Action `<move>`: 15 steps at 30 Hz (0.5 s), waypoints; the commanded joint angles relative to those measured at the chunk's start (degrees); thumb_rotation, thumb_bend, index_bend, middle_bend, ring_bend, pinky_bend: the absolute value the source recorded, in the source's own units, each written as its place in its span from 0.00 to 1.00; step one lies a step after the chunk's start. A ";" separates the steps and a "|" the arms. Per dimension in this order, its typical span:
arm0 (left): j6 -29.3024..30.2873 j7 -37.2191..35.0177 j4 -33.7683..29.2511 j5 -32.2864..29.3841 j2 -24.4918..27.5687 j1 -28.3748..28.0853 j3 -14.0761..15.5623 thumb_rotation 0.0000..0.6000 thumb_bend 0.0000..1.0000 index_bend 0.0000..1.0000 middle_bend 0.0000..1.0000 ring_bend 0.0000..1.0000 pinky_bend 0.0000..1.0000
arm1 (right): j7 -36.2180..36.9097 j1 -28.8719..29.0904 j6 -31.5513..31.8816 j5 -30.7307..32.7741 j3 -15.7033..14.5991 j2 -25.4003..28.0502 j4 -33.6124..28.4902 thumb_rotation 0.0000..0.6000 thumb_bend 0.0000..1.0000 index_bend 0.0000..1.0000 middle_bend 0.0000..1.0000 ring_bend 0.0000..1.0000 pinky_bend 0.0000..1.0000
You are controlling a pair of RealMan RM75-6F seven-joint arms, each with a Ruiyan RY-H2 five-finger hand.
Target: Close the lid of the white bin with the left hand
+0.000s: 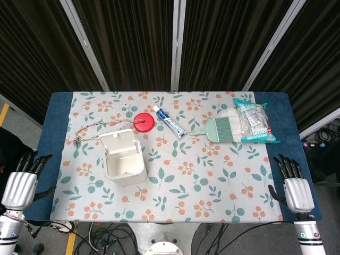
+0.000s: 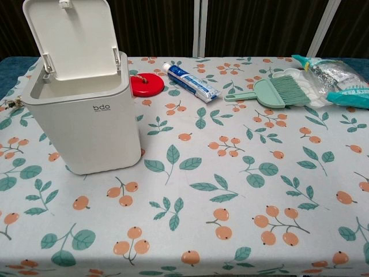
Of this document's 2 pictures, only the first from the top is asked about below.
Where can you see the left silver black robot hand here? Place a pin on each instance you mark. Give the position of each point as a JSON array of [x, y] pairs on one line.
[[20, 186]]

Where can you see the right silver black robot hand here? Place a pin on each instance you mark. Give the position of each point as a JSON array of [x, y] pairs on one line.
[[297, 194]]

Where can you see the white plastic lidded bin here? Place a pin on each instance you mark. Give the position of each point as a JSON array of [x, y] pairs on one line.
[[125, 162]]

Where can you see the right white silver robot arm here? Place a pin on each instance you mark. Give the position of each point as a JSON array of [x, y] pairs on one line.
[[309, 235]]

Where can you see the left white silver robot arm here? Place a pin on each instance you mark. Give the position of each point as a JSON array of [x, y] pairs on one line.
[[10, 233]]

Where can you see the green hand brush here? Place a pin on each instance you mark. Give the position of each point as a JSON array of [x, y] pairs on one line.
[[221, 128]]

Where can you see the black power strip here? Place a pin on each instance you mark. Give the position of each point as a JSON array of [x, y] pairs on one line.
[[313, 144]]

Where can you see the white black sneaker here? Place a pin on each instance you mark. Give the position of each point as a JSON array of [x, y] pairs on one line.
[[61, 226]]

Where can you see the green clear snack bag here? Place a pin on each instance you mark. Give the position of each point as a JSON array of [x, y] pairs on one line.
[[259, 122]]

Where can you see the white flower-shaped dish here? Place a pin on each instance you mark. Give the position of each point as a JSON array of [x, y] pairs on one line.
[[233, 125]]

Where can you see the floral leaf-print tablecloth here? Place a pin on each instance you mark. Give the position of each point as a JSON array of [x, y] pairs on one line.
[[186, 180]]

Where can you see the red round disc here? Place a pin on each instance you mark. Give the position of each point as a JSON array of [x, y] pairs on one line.
[[143, 122]]

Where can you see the blue white toothpaste tube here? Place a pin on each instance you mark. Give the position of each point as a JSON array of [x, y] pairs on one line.
[[170, 122]]

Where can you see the aluminium screen post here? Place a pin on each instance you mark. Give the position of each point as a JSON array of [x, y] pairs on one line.
[[273, 45], [177, 45], [85, 45], [321, 123]]

